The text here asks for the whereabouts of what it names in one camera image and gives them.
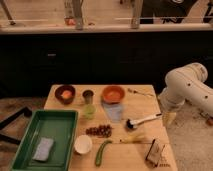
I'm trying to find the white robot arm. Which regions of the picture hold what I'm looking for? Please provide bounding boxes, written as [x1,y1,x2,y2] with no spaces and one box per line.
[159,63,213,117]

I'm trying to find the orange red bowl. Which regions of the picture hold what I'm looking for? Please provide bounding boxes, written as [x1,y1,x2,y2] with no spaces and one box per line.
[102,85,125,104]

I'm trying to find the dark brown bowl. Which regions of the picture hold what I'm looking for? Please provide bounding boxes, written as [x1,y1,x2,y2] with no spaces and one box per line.
[55,85,76,104]

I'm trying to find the small white bowl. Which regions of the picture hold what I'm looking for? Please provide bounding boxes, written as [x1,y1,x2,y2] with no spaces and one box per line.
[74,135,93,155]

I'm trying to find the dark metal cup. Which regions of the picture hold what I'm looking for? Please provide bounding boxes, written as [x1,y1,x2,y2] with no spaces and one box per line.
[82,90,94,104]

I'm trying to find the blue grey cloth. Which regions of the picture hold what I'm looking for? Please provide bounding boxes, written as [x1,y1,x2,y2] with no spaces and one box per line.
[102,102,123,123]

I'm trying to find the light green cup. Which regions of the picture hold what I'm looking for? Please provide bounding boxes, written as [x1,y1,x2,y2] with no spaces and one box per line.
[83,104,96,119]

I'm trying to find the orange food piece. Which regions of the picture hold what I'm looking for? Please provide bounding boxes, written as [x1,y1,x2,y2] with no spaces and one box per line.
[61,90,72,99]

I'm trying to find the bunch of red grapes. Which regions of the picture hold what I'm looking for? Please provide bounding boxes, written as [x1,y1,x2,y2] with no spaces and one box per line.
[85,125,112,138]

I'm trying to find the yellow corn cob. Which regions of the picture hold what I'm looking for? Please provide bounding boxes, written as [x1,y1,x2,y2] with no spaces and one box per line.
[120,135,145,144]

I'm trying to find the green plastic tray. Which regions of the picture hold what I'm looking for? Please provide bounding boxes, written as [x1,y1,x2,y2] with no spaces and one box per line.
[10,110,78,171]

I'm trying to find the small standing card holder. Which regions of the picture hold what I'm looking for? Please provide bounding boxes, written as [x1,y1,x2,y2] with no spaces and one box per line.
[145,139,165,167]

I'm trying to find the black metal stand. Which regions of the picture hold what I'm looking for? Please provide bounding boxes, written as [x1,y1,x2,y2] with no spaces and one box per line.
[0,107,32,145]

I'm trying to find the grey sponge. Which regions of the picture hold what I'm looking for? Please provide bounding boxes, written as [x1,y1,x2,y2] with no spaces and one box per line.
[33,137,54,161]

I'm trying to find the white handled black brush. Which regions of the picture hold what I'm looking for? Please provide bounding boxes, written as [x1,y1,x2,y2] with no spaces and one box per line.
[126,113,162,129]

